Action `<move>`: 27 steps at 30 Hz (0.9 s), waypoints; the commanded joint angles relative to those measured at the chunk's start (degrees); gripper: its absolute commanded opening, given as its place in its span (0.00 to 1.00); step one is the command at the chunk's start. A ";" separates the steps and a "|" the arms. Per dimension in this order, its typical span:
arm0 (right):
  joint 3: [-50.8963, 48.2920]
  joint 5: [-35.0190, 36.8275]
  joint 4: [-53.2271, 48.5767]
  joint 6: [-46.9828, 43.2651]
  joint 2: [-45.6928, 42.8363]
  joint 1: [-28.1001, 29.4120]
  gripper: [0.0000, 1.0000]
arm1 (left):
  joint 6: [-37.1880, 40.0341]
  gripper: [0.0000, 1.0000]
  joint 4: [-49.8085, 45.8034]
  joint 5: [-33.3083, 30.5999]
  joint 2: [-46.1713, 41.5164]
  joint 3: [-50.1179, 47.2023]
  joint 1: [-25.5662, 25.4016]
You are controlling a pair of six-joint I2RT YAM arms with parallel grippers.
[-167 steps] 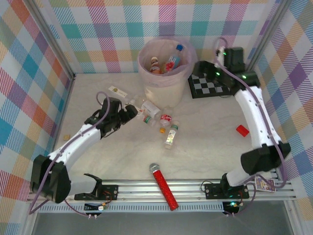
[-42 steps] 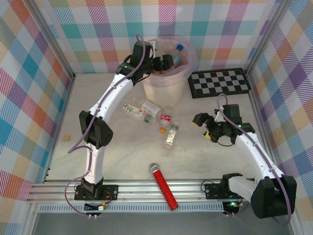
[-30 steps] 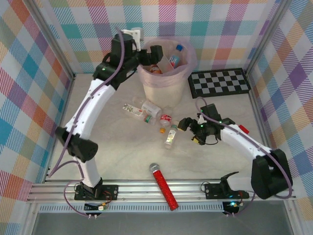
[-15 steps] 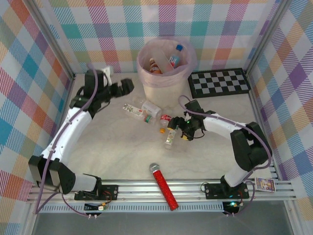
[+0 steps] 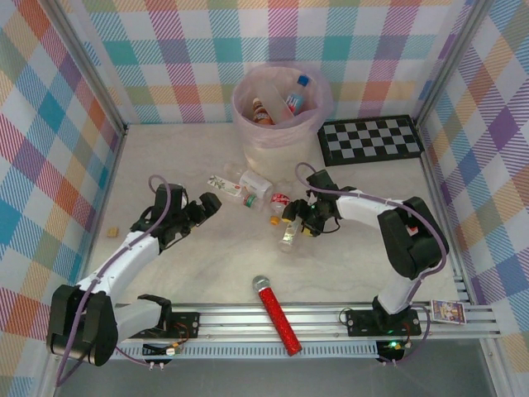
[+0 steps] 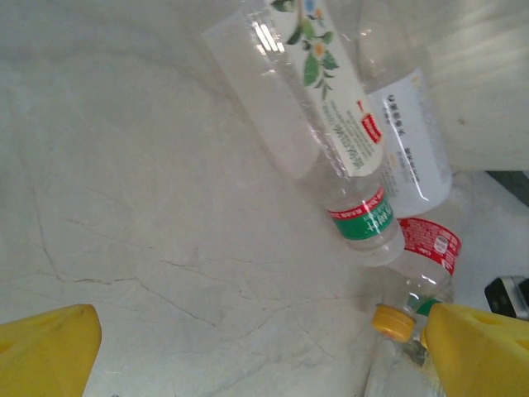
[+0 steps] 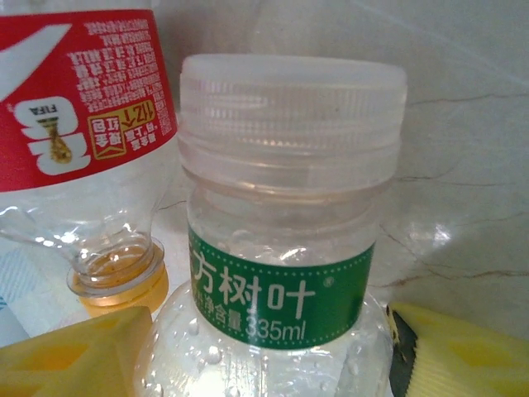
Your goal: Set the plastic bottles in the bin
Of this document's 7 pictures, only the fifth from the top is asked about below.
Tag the black grey checkerboard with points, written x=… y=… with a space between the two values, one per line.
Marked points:
x=372 y=140

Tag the small red block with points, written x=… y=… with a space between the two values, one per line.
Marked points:
x=411 y=231

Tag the aluminium frame post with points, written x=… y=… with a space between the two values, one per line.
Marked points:
x=454 y=62
x=89 y=68

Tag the crushed bottle red label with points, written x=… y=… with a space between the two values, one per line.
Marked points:
x=280 y=200

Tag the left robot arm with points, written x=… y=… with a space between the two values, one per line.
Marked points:
x=120 y=256

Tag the white ribbed waste bin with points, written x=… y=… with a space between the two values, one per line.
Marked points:
x=268 y=153

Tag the small tan cube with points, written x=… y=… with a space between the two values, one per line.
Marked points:
x=113 y=232

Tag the small power connector module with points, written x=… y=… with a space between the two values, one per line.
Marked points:
x=169 y=350
x=392 y=345

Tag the large bottle white label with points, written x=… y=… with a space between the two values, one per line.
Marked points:
x=256 y=184

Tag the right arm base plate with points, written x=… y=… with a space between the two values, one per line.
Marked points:
x=359 y=322

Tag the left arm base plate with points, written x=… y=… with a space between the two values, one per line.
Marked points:
x=188 y=324

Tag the clear bottle leaf label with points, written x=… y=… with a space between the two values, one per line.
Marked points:
x=223 y=184

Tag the frosted bottle white label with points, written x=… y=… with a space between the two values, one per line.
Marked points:
x=274 y=99

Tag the purple card box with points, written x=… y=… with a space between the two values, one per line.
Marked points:
x=448 y=311

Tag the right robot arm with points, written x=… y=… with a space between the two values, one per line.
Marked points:
x=363 y=209

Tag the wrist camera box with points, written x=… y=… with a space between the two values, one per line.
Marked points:
x=171 y=196
x=320 y=180

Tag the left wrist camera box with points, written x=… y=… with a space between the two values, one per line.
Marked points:
x=171 y=196

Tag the small bottle green label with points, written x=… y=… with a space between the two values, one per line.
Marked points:
x=289 y=240

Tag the orange bottle cap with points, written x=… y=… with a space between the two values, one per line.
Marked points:
x=274 y=220

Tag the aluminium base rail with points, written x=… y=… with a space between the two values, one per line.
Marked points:
x=248 y=326

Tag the pink-lined waste bin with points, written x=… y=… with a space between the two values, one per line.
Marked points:
x=248 y=89

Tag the red glitter microphone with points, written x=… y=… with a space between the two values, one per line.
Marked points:
x=274 y=310

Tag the clear plastic bottle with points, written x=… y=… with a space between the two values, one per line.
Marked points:
x=235 y=169

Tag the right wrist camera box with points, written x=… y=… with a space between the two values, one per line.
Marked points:
x=320 y=180

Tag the aluminium side rail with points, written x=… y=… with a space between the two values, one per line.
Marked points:
x=434 y=182
x=100 y=219

